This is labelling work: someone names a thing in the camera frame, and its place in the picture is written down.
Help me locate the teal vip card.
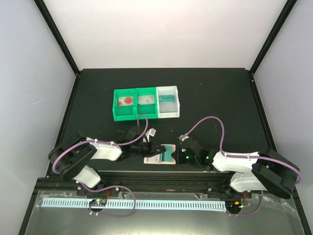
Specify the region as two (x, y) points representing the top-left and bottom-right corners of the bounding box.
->
(160, 144), (176, 164)
(158, 94), (175, 104)

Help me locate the beige card holder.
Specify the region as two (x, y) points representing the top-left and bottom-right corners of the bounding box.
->
(144, 144), (176, 165)

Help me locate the white bin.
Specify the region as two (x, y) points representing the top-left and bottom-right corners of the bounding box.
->
(156, 86), (180, 118)

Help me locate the green bin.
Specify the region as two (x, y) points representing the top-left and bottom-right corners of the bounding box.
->
(112, 88), (136, 121)
(135, 87), (157, 119)

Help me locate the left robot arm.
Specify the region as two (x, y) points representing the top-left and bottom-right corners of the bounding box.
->
(48, 126), (166, 195)

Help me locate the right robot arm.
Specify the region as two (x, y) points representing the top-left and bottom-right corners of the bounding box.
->
(172, 139), (301, 199)

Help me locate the teal VIP card in bin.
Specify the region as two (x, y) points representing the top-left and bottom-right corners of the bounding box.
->
(158, 94), (175, 104)

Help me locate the white card in bin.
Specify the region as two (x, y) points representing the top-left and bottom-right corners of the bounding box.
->
(138, 94), (155, 105)

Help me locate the red circle card in bin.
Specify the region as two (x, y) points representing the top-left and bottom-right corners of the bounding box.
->
(118, 96), (133, 106)

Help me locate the small circuit board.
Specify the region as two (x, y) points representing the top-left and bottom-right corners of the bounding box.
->
(89, 199), (107, 207)

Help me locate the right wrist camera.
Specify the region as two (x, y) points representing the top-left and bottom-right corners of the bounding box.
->
(178, 134), (193, 148)

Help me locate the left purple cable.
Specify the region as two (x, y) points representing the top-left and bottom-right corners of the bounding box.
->
(51, 114), (149, 194)

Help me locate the black aluminium rail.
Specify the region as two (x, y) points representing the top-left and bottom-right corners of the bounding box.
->
(36, 170), (247, 196)

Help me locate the purple cable loop front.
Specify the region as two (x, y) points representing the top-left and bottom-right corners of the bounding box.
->
(88, 182), (139, 217)

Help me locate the white slotted cable duct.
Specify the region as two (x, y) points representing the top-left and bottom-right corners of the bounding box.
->
(41, 198), (226, 212)

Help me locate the black frame post left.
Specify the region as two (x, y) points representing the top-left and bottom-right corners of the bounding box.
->
(34, 0), (80, 75)

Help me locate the black frame post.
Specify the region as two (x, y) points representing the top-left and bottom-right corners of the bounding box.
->
(249, 0), (297, 75)
(34, 0), (80, 75)

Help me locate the black frame post right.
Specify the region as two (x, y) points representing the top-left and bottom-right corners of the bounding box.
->
(249, 0), (297, 75)

